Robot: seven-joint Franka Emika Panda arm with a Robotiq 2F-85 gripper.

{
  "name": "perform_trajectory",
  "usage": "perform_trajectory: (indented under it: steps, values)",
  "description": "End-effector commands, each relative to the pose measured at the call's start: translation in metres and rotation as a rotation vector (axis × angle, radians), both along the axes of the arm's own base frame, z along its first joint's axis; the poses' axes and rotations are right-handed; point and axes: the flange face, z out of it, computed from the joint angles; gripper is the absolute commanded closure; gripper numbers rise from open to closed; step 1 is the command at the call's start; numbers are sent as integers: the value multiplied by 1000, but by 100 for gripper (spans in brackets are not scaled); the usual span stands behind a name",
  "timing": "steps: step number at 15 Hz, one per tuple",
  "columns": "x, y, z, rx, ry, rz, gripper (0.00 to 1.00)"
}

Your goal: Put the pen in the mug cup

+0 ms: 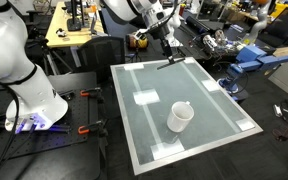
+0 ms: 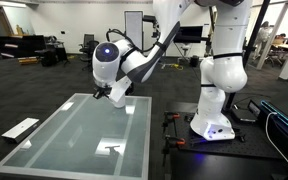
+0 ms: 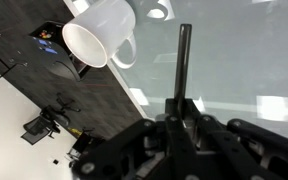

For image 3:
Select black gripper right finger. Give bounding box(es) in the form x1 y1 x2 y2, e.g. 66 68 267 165
183 98 288 180

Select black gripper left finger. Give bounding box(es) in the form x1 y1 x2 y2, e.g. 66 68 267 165
71 98 202 180

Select white ceramic mug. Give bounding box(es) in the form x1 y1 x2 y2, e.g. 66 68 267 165
61 0 138 70

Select black cluttered desk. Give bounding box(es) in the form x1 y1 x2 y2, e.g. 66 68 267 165
65 128 107 163

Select yellow wooden planks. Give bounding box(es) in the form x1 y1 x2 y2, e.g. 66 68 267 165
67 127 84 138

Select black rounded floor device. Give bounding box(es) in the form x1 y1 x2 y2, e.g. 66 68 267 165
28 20 92 82

